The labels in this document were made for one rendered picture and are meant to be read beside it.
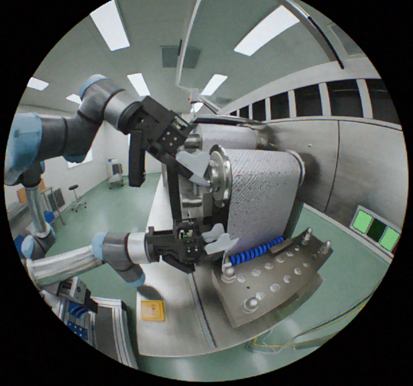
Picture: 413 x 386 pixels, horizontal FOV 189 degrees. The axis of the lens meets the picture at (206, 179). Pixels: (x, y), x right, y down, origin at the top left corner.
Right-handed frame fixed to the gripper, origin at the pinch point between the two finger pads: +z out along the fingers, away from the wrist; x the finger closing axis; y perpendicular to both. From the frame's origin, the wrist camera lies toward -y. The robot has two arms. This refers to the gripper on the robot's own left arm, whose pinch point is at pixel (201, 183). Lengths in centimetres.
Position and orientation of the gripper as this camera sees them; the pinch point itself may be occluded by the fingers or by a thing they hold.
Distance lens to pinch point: 26.3
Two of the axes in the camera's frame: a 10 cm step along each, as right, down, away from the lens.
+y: 6.2, -7.8, -0.6
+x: -2.6, -2.8, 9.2
